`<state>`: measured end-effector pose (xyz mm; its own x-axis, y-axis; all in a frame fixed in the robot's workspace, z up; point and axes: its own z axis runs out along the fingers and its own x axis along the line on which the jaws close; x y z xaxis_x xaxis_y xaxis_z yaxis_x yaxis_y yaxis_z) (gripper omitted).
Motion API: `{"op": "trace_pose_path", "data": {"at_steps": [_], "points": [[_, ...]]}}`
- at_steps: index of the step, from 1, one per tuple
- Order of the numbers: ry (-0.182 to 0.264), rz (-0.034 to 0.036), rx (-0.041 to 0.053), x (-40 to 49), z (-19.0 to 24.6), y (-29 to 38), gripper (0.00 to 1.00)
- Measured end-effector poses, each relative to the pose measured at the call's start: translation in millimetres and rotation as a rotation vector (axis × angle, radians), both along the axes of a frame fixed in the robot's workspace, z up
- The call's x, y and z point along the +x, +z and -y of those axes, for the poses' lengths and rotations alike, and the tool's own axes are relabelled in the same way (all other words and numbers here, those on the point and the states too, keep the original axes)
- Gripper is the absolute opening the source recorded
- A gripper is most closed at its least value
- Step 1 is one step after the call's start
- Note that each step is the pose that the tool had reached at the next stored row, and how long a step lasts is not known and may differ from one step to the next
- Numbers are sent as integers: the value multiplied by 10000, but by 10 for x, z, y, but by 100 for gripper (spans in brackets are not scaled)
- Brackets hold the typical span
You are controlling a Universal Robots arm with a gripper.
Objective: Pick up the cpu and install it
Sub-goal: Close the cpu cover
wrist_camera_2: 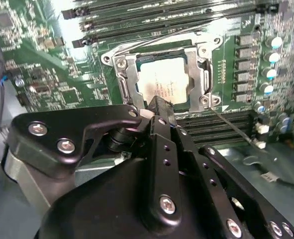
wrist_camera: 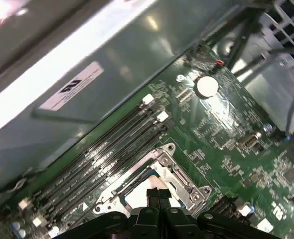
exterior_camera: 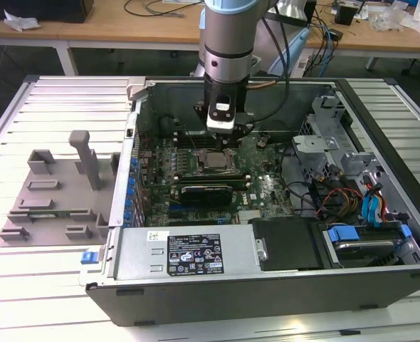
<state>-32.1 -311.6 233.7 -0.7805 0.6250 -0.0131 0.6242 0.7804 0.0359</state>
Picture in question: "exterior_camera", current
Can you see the silver drive cage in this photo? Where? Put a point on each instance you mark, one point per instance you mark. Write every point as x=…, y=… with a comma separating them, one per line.
x=313, y=144

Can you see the crumpled white paper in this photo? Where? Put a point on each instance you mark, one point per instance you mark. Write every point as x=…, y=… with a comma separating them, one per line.
x=21, y=21

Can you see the silver power supply unit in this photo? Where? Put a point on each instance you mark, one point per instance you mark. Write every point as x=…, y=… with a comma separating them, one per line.
x=142, y=249

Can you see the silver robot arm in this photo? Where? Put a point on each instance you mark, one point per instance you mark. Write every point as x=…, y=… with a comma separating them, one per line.
x=228, y=39

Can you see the hard disk in blue carrier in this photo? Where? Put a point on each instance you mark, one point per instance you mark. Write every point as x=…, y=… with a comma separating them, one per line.
x=363, y=249

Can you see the grey parts rack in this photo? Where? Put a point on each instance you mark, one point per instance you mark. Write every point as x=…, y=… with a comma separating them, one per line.
x=53, y=228

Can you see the green motherboard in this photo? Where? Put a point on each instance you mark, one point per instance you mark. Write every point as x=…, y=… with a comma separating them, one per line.
x=267, y=192

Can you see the silver metal bracket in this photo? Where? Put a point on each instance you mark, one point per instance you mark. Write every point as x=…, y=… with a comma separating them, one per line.
x=324, y=117

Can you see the black graphics card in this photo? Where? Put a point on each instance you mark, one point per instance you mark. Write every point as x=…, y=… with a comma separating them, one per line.
x=206, y=196

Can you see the CPU socket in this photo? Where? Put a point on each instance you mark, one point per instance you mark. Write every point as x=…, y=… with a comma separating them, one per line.
x=234, y=171

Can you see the green RAM stick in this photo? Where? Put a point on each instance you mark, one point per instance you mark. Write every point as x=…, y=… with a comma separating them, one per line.
x=50, y=214

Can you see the clear plastic bags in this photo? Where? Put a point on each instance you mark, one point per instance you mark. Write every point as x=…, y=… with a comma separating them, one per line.
x=391, y=16

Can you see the black RAM slot bank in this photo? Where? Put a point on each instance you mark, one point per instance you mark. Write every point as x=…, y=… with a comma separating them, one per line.
x=231, y=178
x=195, y=139

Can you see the long wooden desk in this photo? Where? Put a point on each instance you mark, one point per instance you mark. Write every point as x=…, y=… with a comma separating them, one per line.
x=89, y=30

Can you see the black round motherboard part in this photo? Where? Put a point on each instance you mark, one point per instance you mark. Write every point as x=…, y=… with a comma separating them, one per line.
x=166, y=126

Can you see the small flat black device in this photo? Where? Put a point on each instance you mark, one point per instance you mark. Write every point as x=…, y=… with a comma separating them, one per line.
x=336, y=34

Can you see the large black box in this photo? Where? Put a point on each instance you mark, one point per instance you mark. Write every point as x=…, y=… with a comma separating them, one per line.
x=35, y=9

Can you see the silver chipset heatsink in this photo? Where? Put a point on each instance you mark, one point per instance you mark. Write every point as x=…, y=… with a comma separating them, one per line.
x=251, y=215

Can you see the silver CPU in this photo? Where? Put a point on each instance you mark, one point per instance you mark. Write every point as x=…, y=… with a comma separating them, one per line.
x=217, y=161

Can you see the round coin battery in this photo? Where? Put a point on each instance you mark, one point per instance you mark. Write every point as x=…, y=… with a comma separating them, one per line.
x=261, y=142

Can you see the blue case latch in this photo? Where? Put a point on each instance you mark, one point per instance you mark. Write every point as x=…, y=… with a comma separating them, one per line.
x=89, y=257

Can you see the black plastic shroud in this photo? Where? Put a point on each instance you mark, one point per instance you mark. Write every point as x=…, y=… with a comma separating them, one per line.
x=284, y=242

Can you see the black PC case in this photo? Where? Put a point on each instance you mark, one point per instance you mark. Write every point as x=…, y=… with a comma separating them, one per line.
x=231, y=303

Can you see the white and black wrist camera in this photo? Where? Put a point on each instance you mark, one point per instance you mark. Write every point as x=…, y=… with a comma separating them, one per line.
x=221, y=117

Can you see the small black cube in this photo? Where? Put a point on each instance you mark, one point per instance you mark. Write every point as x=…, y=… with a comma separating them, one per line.
x=345, y=14

